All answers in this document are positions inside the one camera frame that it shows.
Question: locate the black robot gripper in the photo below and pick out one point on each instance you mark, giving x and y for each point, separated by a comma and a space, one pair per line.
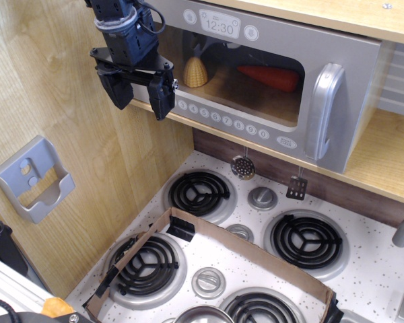
131, 36

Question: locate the grey toy microwave door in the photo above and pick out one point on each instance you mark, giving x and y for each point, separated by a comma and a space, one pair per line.
298, 90

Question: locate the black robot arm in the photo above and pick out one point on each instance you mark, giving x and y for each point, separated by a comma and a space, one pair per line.
138, 77

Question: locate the yellow toy corn cob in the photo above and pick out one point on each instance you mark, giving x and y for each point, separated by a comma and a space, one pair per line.
195, 73

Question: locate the back left black burner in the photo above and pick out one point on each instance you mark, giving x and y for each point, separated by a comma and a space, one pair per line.
202, 193

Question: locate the black burner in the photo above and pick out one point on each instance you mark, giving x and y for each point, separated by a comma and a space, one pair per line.
308, 240
260, 304
202, 193
153, 276

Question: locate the silver toy slotted spoon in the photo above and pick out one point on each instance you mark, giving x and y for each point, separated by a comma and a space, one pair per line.
242, 166

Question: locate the orange toy carrot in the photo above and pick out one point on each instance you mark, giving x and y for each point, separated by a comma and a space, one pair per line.
282, 79

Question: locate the back grey stove knob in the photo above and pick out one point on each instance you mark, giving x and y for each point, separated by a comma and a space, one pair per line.
262, 198

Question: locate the grey stove knob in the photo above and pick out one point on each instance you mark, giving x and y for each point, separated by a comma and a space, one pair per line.
241, 231
262, 198
208, 283

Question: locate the middle grey stove knob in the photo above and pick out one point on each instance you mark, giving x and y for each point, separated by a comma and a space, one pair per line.
241, 231

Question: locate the black toy spatula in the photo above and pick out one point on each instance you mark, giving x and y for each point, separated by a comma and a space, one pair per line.
297, 186

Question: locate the front left black burner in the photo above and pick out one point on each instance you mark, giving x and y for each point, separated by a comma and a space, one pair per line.
153, 276

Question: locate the front grey stove knob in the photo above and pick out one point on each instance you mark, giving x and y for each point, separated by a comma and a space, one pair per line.
208, 283

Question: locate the black equipment on left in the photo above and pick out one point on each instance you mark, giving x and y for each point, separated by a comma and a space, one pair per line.
9, 252

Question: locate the brown cardboard barrier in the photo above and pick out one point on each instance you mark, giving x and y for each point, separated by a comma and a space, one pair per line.
184, 226

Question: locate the back right black burner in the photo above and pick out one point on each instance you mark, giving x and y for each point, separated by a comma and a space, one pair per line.
308, 240

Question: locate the silver metal pot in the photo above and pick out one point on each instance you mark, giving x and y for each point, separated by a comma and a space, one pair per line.
203, 314

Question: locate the orange yellow object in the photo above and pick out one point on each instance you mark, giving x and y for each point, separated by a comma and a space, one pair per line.
54, 307

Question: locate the front right black burner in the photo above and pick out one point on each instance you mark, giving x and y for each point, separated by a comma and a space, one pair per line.
260, 304

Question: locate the wooden shelf cabinet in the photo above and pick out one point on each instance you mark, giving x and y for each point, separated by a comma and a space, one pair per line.
377, 161

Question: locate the grey wall phone holder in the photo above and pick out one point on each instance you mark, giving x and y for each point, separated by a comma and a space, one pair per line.
25, 169

